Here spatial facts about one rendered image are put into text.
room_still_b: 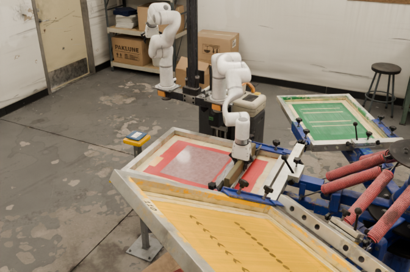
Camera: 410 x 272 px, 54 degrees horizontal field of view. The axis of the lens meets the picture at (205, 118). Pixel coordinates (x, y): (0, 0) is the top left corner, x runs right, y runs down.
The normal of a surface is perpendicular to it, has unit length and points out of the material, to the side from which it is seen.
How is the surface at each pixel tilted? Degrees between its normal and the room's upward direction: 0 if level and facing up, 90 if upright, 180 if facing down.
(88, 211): 0
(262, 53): 90
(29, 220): 0
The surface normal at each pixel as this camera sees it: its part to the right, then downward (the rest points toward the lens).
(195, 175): 0.00, -0.90
